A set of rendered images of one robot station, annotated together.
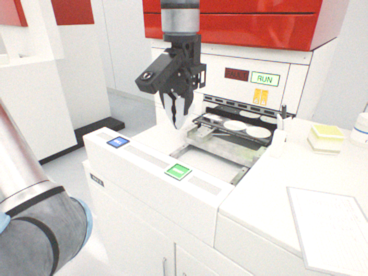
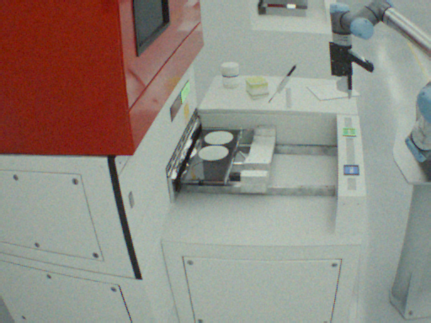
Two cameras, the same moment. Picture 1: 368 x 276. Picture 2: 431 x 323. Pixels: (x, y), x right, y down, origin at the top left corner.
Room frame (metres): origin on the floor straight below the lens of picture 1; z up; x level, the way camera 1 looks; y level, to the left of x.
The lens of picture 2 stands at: (1.62, 1.35, 1.86)
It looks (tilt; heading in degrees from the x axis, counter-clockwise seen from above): 30 degrees down; 245
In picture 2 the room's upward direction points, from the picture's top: 5 degrees counter-clockwise
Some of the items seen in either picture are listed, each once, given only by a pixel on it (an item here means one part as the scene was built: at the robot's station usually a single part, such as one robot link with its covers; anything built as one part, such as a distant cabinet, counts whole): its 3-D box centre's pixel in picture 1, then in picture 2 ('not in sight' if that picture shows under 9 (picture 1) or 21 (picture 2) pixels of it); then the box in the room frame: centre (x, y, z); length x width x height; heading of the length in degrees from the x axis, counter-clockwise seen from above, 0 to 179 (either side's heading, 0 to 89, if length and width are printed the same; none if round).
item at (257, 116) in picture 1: (240, 119); (186, 156); (0.99, -0.28, 0.89); 0.44 x 0.02 x 0.10; 52
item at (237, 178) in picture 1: (247, 168); (271, 149); (0.67, -0.24, 0.84); 0.50 x 0.02 x 0.03; 142
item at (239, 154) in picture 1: (220, 147); (260, 160); (0.77, -0.15, 0.87); 0.36 x 0.08 x 0.03; 52
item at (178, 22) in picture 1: (179, 22); (342, 38); (0.50, 0.01, 1.33); 0.08 x 0.08 x 0.05
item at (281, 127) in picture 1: (281, 134); (284, 90); (0.58, -0.29, 1.03); 0.06 x 0.04 x 0.13; 142
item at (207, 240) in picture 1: (148, 174); (349, 168); (0.57, 0.11, 0.89); 0.55 x 0.09 x 0.14; 52
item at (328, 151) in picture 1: (324, 139); (257, 87); (0.60, -0.44, 1.00); 0.07 x 0.07 x 0.07; 79
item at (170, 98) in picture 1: (176, 108); (344, 87); (0.51, 0.02, 1.14); 0.06 x 0.03 x 0.09; 142
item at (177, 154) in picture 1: (189, 145); (263, 189); (0.84, -0.03, 0.84); 0.50 x 0.02 x 0.03; 142
